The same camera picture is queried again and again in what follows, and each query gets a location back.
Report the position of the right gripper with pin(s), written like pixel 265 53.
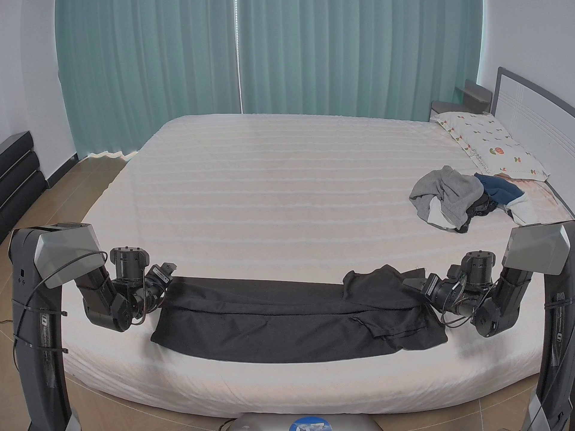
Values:
pixel 435 294

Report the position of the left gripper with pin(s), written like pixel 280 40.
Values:
pixel 155 288

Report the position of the black T-shirt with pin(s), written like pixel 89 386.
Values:
pixel 269 317

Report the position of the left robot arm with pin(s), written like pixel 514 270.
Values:
pixel 63 249

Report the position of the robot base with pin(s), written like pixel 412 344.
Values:
pixel 301 421

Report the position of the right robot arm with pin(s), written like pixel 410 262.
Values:
pixel 534 249

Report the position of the pile of clothes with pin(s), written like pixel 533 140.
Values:
pixel 453 193

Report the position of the bed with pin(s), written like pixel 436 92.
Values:
pixel 292 186

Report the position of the white printed pillow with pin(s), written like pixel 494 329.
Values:
pixel 489 144

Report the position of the black chest of drawers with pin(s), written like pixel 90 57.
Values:
pixel 18 173

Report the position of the grey bedside table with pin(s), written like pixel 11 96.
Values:
pixel 462 99

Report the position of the blue-green curtain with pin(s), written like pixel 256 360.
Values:
pixel 148 61
pixel 359 43

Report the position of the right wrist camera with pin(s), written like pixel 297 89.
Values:
pixel 454 272

